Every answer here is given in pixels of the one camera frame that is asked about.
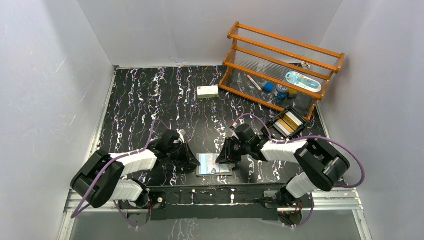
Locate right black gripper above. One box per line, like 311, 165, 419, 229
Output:
215, 136, 251, 164

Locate grey card holder wallet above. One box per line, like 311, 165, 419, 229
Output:
196, 153, 235, 177

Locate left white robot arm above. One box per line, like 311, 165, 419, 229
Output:
70, 129, 201, 209

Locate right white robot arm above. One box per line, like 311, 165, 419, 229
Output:
216, 124, 351, 208

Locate black card tray box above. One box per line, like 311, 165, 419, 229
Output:
266, 106, 310, 141

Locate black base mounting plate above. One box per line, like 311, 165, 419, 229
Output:
149, 183, 302, 225

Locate white small cardboard box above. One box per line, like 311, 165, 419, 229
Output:
196, 85, 219, 99

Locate white marker pen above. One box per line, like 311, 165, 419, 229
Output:
247, 75, 263, 91

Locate blue small block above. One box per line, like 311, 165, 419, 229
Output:
262, 81, 275, 93

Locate yellow black small block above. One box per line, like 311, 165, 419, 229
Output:
287, 88, 298, 99

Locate orange wooden shelf rack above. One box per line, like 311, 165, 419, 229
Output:
218, 21, 346, 120

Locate blister pack blue tool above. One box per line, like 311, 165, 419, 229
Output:
285, 71, 322, 93

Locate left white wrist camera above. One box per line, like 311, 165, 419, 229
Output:
177, 129, 186, 144

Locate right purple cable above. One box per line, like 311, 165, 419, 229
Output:
231, 113, 366, 189

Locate purple cable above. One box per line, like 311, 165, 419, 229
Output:
70, 119, 170, 220
231, 113, 366, 189

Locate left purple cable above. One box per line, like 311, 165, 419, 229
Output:
70, 119, 170, 220

